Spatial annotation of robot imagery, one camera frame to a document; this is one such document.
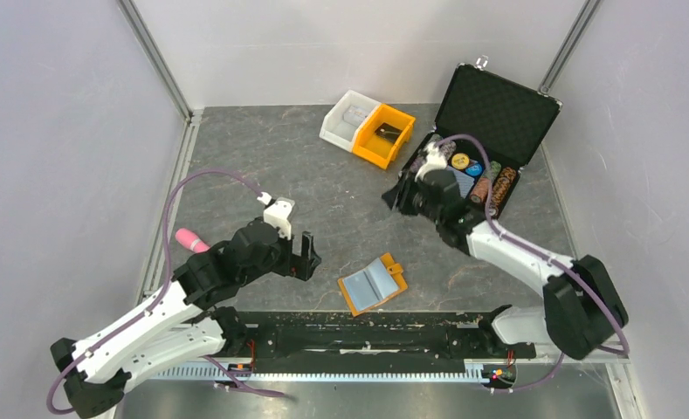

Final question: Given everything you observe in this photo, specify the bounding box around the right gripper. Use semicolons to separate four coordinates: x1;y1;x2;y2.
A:
382;169;443;225

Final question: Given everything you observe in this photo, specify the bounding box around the yellow leather card holder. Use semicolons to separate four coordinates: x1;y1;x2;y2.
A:
337;252;408;317

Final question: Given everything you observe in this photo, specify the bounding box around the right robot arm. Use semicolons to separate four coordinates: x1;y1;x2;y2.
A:
382;169;629;361

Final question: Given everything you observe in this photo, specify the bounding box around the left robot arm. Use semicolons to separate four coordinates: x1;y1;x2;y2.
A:
46;218;321;418

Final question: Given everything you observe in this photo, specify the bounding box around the dark card in yellow bin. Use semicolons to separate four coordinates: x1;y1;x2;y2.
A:
374;122;403;144

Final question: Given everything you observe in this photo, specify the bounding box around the blue playing card deck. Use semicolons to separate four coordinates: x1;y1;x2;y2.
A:
447;166;475;198

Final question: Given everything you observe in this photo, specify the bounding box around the yellow plastic bin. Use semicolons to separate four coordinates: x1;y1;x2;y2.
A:
352;104;416;169

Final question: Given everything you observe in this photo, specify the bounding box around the yellow dealer button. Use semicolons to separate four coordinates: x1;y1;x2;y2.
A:
450;153;471;170

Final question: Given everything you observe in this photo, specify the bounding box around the blue dealer button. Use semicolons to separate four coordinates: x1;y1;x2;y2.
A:
465;162;484;178

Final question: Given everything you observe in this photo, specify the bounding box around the clear item in white bin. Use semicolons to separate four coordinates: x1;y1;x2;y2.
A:
342;105;369;127

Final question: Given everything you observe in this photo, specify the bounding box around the white plastic bin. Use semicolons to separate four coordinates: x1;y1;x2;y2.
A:
319;90;382;153

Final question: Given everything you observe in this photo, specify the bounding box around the black poker chip case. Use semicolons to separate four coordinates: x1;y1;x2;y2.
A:
400;64;562;218

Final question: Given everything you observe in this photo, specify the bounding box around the pink cylindrical toy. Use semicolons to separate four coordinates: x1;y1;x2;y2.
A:
175;228;210;253

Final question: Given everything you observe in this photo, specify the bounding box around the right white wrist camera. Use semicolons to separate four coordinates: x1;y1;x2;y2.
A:
410;140;456;181

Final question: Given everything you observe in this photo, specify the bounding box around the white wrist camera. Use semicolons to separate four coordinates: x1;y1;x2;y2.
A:
410;140;456;181
257;192;295;240

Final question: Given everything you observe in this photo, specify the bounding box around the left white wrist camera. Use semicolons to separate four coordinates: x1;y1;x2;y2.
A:
257;192;295;240

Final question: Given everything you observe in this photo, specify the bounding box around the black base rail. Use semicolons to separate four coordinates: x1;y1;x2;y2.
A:
215;311;536;374

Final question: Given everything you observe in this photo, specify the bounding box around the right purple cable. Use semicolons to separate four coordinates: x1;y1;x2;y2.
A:
436;134;631;357

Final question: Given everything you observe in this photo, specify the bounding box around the purple cable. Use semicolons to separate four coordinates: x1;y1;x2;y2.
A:
45;168;265;416
436;134;631;357

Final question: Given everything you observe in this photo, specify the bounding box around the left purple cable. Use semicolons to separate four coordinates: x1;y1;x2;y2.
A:
45;168;265;416

